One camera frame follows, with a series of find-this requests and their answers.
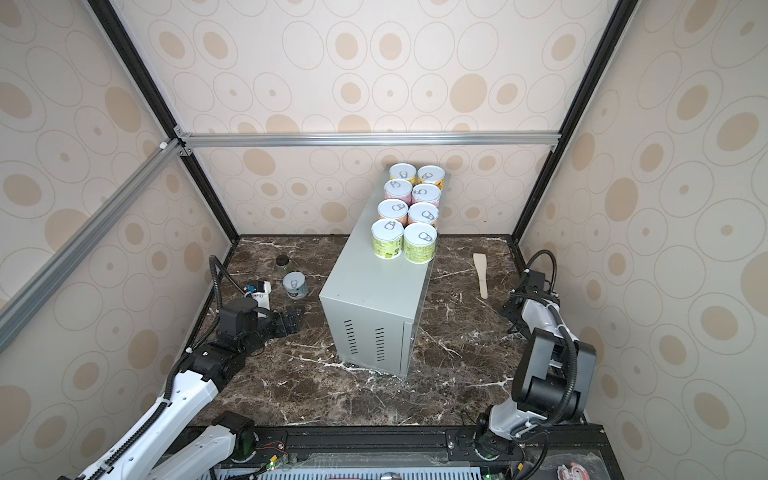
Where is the green label can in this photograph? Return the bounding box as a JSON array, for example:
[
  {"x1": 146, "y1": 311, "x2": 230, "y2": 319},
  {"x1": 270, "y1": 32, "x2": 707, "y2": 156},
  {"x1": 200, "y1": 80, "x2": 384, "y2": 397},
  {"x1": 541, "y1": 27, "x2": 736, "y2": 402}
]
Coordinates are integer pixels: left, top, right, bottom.
[
  {"x1": 371, "y1": 219, "x2": 405, "y2": 260},
  {"x1": 403, "y1": 223, "x2": 438, "y2": 264}
]

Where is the brown label can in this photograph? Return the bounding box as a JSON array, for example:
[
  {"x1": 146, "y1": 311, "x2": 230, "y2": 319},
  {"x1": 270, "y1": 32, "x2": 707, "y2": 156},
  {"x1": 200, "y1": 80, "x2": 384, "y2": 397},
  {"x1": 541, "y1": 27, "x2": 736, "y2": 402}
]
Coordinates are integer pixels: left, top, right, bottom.
[{"x1": 377, "y1": 199, "x2": 409, "y2": 226}]

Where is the red label can front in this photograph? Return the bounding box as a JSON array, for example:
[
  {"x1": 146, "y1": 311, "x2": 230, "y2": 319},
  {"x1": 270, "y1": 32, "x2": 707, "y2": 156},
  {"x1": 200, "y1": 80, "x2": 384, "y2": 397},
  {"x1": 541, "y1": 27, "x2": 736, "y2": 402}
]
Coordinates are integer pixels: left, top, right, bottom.
[{"x1": 408, "y1": 202, "x2": 440, "y2": 228}]

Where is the left diagonal aluminium bar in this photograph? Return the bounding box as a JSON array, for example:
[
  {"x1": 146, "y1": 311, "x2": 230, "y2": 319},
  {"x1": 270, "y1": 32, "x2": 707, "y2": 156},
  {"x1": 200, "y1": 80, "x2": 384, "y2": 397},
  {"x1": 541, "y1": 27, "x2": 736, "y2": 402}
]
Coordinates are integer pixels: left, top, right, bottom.
[{"x1": 1, "y1": 139, "x2": 182, "y2": 350}]

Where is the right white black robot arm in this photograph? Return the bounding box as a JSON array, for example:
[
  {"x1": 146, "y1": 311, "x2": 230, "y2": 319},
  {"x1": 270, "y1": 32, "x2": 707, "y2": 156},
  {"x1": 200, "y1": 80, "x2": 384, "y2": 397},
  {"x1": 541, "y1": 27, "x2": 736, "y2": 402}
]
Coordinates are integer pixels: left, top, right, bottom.
[{"x1": 474, "y1": 249, "x2": 597, "y2": 457}]

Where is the grey metal cabinet box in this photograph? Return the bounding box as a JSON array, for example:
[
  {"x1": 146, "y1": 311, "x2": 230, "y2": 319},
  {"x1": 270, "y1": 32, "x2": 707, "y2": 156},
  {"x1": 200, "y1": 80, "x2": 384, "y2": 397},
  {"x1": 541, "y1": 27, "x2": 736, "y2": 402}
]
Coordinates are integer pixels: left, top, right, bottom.
[{"x1": 319, "y1": 172, "x2": 433, "y2": 378}]

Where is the yellow label can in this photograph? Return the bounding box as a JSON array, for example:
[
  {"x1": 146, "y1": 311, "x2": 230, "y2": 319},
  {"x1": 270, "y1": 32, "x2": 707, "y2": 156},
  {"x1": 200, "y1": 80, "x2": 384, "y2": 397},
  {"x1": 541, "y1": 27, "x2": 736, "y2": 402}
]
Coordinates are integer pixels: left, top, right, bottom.
[{"x1": 389, "y1": 163, "x2": 417, "y2": 185}]

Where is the teal label can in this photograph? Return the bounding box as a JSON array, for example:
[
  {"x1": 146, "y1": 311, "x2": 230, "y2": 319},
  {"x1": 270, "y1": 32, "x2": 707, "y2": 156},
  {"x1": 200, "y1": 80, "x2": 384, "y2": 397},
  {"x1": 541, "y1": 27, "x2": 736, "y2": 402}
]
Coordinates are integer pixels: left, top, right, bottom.
[{"x1": 282, "y1": 271, "x2": 309, "y2": 300}]

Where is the wooden spatula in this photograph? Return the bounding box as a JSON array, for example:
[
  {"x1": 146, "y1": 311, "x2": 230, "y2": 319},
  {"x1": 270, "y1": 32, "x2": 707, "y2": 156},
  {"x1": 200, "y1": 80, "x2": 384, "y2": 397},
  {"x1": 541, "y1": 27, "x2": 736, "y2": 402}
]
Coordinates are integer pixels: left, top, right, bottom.
[{"x1": 473, "y1": 253, "x2": 489, "y2": 299}]

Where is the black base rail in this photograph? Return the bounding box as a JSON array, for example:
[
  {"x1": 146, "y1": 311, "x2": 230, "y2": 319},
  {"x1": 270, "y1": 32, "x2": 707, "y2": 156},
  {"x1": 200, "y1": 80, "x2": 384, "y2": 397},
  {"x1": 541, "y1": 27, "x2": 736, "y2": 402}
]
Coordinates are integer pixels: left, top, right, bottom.
[{"x1": 149, "y1": 422, "x2": 625, "y2": 480}]

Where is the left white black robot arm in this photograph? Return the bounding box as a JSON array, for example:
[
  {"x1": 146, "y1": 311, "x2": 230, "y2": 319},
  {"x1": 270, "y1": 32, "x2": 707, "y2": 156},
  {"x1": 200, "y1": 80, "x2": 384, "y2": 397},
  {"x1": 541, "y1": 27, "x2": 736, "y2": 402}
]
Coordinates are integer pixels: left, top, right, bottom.
[{"x1": 79, "y1": 256, "x2": 303, "y2": 479}]

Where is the pink label can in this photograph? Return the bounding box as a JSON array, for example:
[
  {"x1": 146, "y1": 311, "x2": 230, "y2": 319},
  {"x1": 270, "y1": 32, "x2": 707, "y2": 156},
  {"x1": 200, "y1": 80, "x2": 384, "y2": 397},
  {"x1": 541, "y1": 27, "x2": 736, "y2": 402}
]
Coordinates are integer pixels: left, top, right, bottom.
[
  {"x1": 411, "y1": 183, "x2": 442, "y2": 206},
  {"x1": 384, "y1": 179, "x2": 413, "y2": 206}
]

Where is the horizontal aluminium frame bar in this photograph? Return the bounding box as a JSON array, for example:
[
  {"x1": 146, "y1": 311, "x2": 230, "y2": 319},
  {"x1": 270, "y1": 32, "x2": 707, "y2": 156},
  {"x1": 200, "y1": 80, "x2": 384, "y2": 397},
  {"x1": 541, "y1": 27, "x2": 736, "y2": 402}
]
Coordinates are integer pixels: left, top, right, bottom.
[{"x1": 164, "y1": 130, "x2": 560, "y2": 151}]

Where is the orange label can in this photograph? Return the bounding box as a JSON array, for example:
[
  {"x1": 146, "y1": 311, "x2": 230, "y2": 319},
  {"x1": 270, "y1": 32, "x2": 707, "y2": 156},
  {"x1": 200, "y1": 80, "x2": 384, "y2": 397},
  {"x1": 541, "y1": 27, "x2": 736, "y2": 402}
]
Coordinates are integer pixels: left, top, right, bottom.
[{"x1": 417, "y1": 165, "x2": 446, "y2": 189}]

